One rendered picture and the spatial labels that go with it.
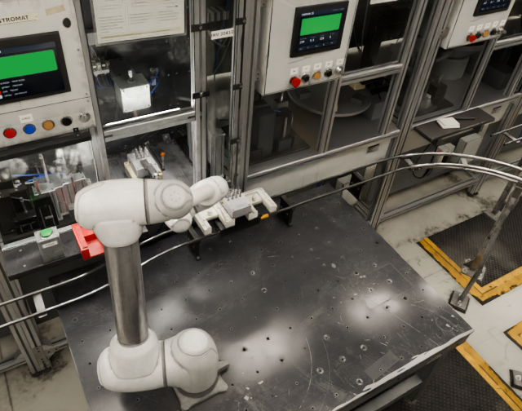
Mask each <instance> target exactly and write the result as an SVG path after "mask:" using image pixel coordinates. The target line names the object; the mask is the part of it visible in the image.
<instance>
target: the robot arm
mask: <svg viewBox="0 0 522 411"><path fill-rule="evenodd" d="M140 163H141V165H142V166H143V168H144V169H145V170H146V171H147V172H148V176H144V177H145V179H111V180H105V181H101V182H97V183H93V184H90V185H88V186H86V187H84V188H83V189H82V190H80V191H79V192H77V194H76V196H75V202H74V215H75V219H76V221H77V222H78V224H79V225H80V226H81V227H83V228H85V229H87V230H93V233H94V234H95V235H96V237H97V239H98V240H99V241H100V242H101V243H102V244H103V246H104V256H105V262H106V268H107V273H108V283H109V286H110V292H111V298H112V304H113V314H114V320H115V325H116V331H117V333H116V334H115V335H114V337H113V338H112V340H111V342H110V347H107V348H105V349H104V350H103V352H102V353H101V354H100V357H99V359H98V362H97V374H98V378H99V381H100V384H101V385H102V386H104V387H105V388H106V389H108V390H110V391H116V392H137V391H149V390H154V389H158V388H161V387H173V388H174V390H175V393H176V395H177V397H178V399H179V402H180V408H181V410H182V411H189V410H190V409H191V408H192V407H193V406H195V405H197V404H200V403H201V402H203V401H205V400H208V399H209V398H211V397H213V396H216V395H218V394H221V393H225V392H226V391H227V390H228V385H227V383H226V382H225V381H224V380H223V379H222V378H221V376H220V373H221V372H222V371H223V370H225V369H226V368H227V367H228V366H229V364H228V361H227V360H221V361H219V355H218V350H217V347H216V345H215V342H214V340H213V339H212V337H211V336H210V335H209V334H208V333H207V332H206V331H204V330H202V329H197V328H191V329H186V330H183V331H181V332H179V333H178V334H176V335H175V336H174V337H171V338H168V339H166V340H161V341H158V339H157V335H156V334H155V333H154V332H153V331H152V330H151V329H150V328H149V327H148V318H147V311H146V303H145V295H144V281H143V273H142V265H141V257H140V250H139V238H140V236H141V234H142V231H143V227H144V225H148V224H154V223H162V222H165V224H166V225H167V226H168V227H169V228H170V229H171V230H172V231H174V232H185V231H187V230H188V229H189V228H190V226H191V223H192V217H193V216H194V215H195V214H197V213H199V212H201V211H203V210H207V209H209V208H210V207H212V206H214V205H216V204H217V203H218V202H220V201H221V200H223V199H224V198H225V196H226V195H227V194H228V184H227V182H226V180H225V179H224V178H222V177H220V176H212V177H209V178H207V179H203V180H201V181H199V182H197V183H195V184H194V185H193V186H191V187H190V188H189V187H188V186H187V185H186V184H185V183H183V182H181V181H178V180H174V179H172V180H166V179H159V178H158V176H159V174H158V173H157V171H156V170H155V168H154V167H153V165H152V163H148V161H147V159H143V160H140Z"/></svg>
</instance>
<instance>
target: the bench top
mask: <svg viewBox="0 0 522 411"><path fill-rule="evenodd" d="M291 223H292V224H293V226H292V227H288V226H287V225H286V224H285V222H284V221H283V220H282V219H281V217H280V216H279V215H278V214H274V215H271V216H269V217H267V218H265V219H260V220H259V224H256V225H254V226H251V227H249V228H245V229H242V230H240V231H237V232H234V233H231V234H228V235H226V236H222V237H220V235H219V234H218V235H215V236H211V237H208V238H206V239H203V240H201V244H199V251H200V257H201V260H199V261H196V259H195V258H194V257H193V255H192V253H191V251H190V249H189V248H188V247H187V246H186V245H185V246H183V247H180V248H178V249H175V250H172V251H171V252H168V253H166V254H163V255H162V256H161V257H159V258H157V259H154V260H153V261H152V262H150V263H148V264H146V265H144V266H143V267H142V273H143V281H144V295H145V303H146V311H147V318H148V327H149V328H150V329H151V330H152V331H153V332H154V333H155V334H156V335H157V339H158V341H161V340H166V339H168V338H171V337H174V336H175V335H176V334H178V333H179V332H181V331H183V330H186V329H191V328H197V329H202V330H204V331H206V332H207V333H208V334H209V335H210V336H211V337H212V339H213V340H214V342H215V345H216V347H217V350H218V355H219V361H221V360H227V361H228V364H229V366H228V367H227V368H226V369H225V370H223V371H222V372H221V373H220V376H221V378H222V379H223V380H224V381H225V382H226V383H227V385H228V390H227V391H226V392H225V393H221V394H218V395H216V396H213V397H211V398H209V399H208V400H205V401H203V402H201V403H200V404H197V405H195V406H193V407H192V408H191V409H190V410H189V411H342V410H343V409H345V408H346V407H348V406H350V405H352V404H354V403H356V402H357V401H358V400H360V399H362V398H364V397H366V396H367V395H369V394H370V393H372V392H374V391H376V390H378V389H379V388H380V387H383V386H385V385H386V384H388V383H389V382H391V381H393V380H394V379H396V378H398V377H399V376H401V375H403V374H404V373H407V372H409V371H410V370H411V369H413V368H415V367H417V366H419V365H420V364H422V363H423V362H425V361H427V360H429V359H431V358H432V357H433V356H436V355H437V354H439V353H441V352H442V351H444V350H446V349H447V348H449V347H451V346H453V345H454V344H456V343H458V342H460V341H461V340H463V339H464V338H466V337H468V336H470V335H471V334H472V333H474V331H475V330H474V329H473V328H472V327H471V326H470V325H469V324H468V323H467V322H466V321H465V320H464V319H463V318H462V317H461V316H460V315H459V314H458V313H457V312H456V311H455V310H454V309H453V308H452V307H451V306H450V305H449V304H448V303H447V302H446V301H445V300H444V299H443V298H442V297H441V296H440V295H439V294H438V293H437V292H436V291H435V290H434V289H433V288H432V287H431V286H430V285H429V284H428V283H427V282H426V281H425V280H424V279H423V278H422V277H421V276H420V275H419V274H418V273H417V272H416V271H415V270H414V269H413V268H412V267H411V266H410V265H409V264H408V263H407V262H406V261H405V260H403V258H402V257H401V256H400V255H399V254H398V253H397V252H396V251H395V250H394V249H393V248H392V247H391V246H390V245H389V244H388V243H387V242H386V241H385V240H384V239H383V238H382V237H381V236H380V235H379V234H378V233H377V232H376V231H375V230H374V229H373V228H372V227H371V226H370V225H369V224H368V223H367V222H366V221H365V220H364V219H363V218H362V217H361V216H360V215H359V214H358V213H357V212H356V211H355V210H354V209H353V208H352V207H351V206H350V205H349V203H348V202H347V201H346V200H345V199H344V198H343V197H342V196H341V195H340V194H339V193H338V192H337V193H335V194H332V195H329V196H327V197H322V198H321V199H318V200H315V201H311V202H308V203H306V204H304V205H300V206H297V207H295V210H294V211H293V215H292V220H291ZM187 241H188V231H186V232H182V233H180V234H177V235H174V236H170V237H167V238H165V239H162V240H159V241H155V242H153V243H150V244H147V245H143V246H140V248H139V250H140V257H141V263H143V262H145V261H146V260H148V259H150V258H151V257H153V256H155V255H157V254H160V253H161V252H163V251H165V250H168V249H169V248H171V247H174V246H176V245H179V244H182V243H184V242H187ZM376 241H378V242H379V243H378V244H376V243H375V242H376ZM355 272H358V274H355ZM106 284H108V273H107V268H106V266H105V267H102V268H101V269H100V270H98V271H96V272H93V273H91V274H90V275H88V276H85V277H83V278H81V279H79V280H76V281H73V282H70V283H68V284H66V285H62V286H59V287H56V288H54V289H51V292H52V295H53V298H54V300H55V305H58V304H61V303H64V302H67V301H69V300H71V299H74V298H77V297H80V296H83V295H84V294H88V293H90V292H91V291H93V290H95V289H98V288H99V287H101V286H103V285H106ZM316 289H320V291H319V292H318V291H316ZM404 297H406V298H407V300H405V299H404ZM57 311H58V313H59V316H60V320H61V323H62V325H63V329H64V333H65V336H66V338H67V341H68V344H69V349H70V351H71V354H72V357H73V361H74V364H75V366H76V370H77V374H78V377H79V379H80V382H81V384H82V389H83V392H84V395H85V397H86V402H87V404H88V407H89V410H90V411H182V410H181V408H180V402H179V399H178V397H177V395H176V393H175V390H174V388H173V387H161V388H158V389H154V390H149V391H137V392H116V391H110V390H108V389H106V388H105V387H104V386H102V385H101V384H100V381H99V378H98V374H97V362H98V359H99V357H100V354H101V353H102V352H103V350H104V349H105V348H107V347H110V342H111V340H112V338H113V337H114V335H115V334H116V333H117V331H116V325H115V320H114V314H113V304H112V298H111V292H110V286H109V287H107V288H106V289H103V290H101V291H100V292H98V293H96V294H93V295H91V296H89V297H87V298H84V299H82V300H79V301H76V302H75V303H70V304H69V305H66V306H63V307H60V308H57Z"/></svg>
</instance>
